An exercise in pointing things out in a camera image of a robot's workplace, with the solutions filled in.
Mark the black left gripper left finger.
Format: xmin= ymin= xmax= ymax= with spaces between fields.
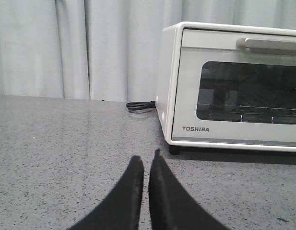
xmin=70 ymin=156 xmax=144 ymax=230

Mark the black power cable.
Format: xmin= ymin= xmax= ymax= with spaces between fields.
xmin=126 ymin=100 xmax=157 ymax=114

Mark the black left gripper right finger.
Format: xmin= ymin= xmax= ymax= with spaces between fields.
xmin=148 ymin=149 xmax=228 ymax=230

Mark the grey curtain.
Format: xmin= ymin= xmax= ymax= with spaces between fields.
xmin=0 ymin=0 xmax=296 ymax=102

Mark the oven glass door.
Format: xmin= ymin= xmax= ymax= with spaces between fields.
xmin=171 ymin=29 xmax=296 ymax=147

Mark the white Toshiba toaster oven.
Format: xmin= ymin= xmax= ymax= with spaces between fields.
xmin=155 ymin=22 xmax=296 ymax=155

